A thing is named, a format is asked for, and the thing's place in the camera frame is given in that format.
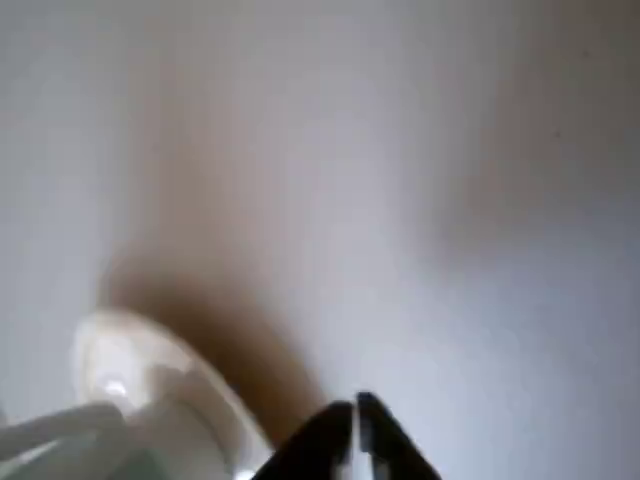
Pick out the cream ceramic saucer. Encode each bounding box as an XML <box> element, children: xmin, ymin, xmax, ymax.
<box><xmin>73</xmin><ymin>308</ymin><xmax>284</xmax><ymax>480</ymax></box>

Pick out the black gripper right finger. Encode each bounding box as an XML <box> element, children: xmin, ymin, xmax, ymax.
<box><xmin>356</xmin><ymin>391</ymin><xmax>444</xmax><ymax>480</ymax></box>

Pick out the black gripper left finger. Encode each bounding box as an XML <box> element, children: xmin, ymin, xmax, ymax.
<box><xmin>263</xmin><ymin>398</ymin><xmax>358</xmax><ymax>480</ymax></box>

